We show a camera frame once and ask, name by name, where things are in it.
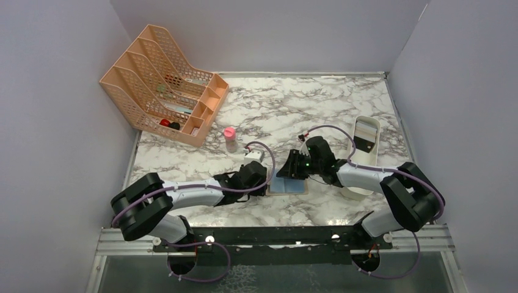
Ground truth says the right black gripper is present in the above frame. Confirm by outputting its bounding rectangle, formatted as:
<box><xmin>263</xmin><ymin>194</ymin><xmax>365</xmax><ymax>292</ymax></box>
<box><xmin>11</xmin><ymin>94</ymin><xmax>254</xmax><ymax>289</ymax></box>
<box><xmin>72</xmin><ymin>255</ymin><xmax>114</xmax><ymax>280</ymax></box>
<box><xmin>276</xmin><ymin>149</ymin><xmax>323</xmax><ymax>180</ymax></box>

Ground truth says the black credit card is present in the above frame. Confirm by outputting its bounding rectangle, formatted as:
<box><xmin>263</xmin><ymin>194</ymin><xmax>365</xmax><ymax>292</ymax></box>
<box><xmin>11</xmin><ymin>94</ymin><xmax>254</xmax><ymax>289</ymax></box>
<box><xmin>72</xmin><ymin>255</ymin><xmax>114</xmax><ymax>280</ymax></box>
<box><xmin>353</xmin><ymin>136</ymin><xmax>376</xmax><ymax>153</ymax></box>

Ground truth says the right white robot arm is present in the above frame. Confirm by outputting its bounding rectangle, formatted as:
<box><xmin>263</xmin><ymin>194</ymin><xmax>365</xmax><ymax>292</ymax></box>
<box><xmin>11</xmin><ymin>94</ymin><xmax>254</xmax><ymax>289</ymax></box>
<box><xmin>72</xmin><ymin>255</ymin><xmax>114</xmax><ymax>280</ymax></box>
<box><xmin>275</xmin><ymin>136</ymin><xmax>445</xmax><ymax>248</ymax></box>

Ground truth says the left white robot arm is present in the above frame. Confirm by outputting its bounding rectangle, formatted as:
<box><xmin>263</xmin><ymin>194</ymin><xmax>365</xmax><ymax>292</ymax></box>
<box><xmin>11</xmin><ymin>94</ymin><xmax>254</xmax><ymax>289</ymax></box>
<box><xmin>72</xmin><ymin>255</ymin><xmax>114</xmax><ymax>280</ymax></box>
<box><xmin>111</xmin><ymin>161</ymin><xmax>268</xmax><ymax>251</ymax></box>

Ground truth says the pink capped small bottle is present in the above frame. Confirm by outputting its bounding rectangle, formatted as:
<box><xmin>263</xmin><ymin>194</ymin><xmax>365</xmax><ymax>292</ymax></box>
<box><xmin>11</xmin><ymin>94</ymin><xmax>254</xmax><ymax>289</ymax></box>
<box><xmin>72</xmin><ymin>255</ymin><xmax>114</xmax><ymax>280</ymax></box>
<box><xmin>223</xmin><ymin>127</ymin><xmax>238</xmax><ymax>153</ymax></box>

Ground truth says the white oblong tray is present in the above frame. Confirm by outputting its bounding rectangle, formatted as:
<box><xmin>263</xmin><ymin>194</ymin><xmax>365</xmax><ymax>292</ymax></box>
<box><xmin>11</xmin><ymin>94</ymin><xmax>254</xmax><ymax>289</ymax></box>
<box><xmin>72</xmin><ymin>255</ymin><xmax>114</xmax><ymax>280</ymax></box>
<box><xmin>340</xmin><ymin>115</ymin><xmax>382</xmax><ymax>201</ymax></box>

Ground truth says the black round object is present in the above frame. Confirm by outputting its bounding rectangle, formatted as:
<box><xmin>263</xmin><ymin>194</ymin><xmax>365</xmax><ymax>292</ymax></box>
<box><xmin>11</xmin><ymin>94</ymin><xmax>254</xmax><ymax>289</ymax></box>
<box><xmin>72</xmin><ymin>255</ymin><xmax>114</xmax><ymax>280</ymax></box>
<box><xmin>169</xmin><ymin>122</ymin><xmax>181</xmax><ymax>130</ymax></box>

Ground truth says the red round object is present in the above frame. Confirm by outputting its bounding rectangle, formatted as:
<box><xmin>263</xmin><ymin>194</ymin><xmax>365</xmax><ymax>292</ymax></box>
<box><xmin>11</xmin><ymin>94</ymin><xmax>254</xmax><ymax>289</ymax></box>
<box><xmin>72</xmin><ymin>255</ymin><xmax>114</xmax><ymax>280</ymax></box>
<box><xmin>159</xmin><ymin>119</ymin><xmax>170</xmax><ymax>127</ymax></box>

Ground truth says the peach mesh file organizer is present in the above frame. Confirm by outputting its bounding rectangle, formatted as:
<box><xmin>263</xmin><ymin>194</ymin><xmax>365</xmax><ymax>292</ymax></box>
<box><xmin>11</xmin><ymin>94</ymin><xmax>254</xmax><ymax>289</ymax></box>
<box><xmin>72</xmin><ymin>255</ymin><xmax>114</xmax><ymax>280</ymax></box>
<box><xmin>100</xmin><ymin>24</ymin><xmax>230</xmax><ymax>147</ymax></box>

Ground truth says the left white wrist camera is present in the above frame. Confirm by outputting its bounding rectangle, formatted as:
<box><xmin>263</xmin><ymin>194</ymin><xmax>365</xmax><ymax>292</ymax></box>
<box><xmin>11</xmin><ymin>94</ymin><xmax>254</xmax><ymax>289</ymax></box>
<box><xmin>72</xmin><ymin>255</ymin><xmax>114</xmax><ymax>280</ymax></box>
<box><xmin>243</xmin><ymin>149</ymin><xmax>264</xmax><ymax>165</ymax></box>

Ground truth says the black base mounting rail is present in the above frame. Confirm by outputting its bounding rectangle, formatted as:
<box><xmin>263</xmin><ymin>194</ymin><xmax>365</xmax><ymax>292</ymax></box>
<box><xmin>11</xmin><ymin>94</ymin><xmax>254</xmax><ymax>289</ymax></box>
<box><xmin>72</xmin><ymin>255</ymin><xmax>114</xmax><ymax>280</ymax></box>
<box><xmin>153</xmin><ymin>226</ymin><xmax>393</xmax><ymax>266</ymax></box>

